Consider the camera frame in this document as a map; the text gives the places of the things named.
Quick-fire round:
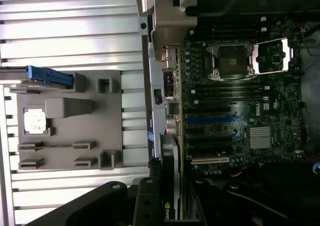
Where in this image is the white expansion slot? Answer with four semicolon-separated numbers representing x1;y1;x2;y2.
190;155;231;165

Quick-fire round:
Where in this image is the blue expansion slot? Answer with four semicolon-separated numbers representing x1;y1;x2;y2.
186;117;233;126

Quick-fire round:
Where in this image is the gray parts rack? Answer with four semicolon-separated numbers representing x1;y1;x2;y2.
9;70;124;172

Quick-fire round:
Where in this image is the silver chipset heatsink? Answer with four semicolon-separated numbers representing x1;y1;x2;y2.
248;126;273;150

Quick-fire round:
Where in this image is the open black PC case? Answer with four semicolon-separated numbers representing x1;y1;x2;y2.
133;0;320;226

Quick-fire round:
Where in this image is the green motherboard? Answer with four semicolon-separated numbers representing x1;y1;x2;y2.
178;8;310;179

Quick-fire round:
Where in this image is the silver CPU chip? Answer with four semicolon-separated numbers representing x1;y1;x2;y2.
23;108;48;135

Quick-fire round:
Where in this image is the CPU socket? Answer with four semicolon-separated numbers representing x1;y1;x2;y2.
206;42;256;81

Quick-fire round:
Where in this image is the hard disk with blue carrier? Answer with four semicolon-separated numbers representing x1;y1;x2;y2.
0;65;75;90

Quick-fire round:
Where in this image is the metal socket cover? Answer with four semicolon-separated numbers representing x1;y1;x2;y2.
251;37;295;76

